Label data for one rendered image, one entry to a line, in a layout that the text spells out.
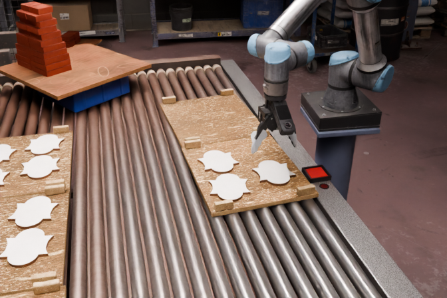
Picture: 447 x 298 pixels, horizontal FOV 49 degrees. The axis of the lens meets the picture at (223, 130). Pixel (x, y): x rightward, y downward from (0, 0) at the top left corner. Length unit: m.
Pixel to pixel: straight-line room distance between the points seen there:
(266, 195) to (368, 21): 0.74
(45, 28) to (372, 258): 1.57
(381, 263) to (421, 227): 1.74
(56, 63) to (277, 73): 1.13
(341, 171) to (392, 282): 0.99
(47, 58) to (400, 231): 2.12
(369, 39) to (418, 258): 1.41
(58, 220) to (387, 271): 0.92
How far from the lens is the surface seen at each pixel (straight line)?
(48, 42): 2.24
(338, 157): 2.21
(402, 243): 2.96
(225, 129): 1.91
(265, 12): 6.15
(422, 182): 3.53
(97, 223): 1.49
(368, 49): 1.92
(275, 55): 1.44
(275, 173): 1.62
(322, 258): 1.37
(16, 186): 1.70
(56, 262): 1.37
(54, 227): 1.48
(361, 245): 1.43
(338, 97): 2.10
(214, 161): 1.67
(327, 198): 1.58
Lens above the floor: 1.82
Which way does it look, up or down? 28 degrees down
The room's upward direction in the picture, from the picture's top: straight up
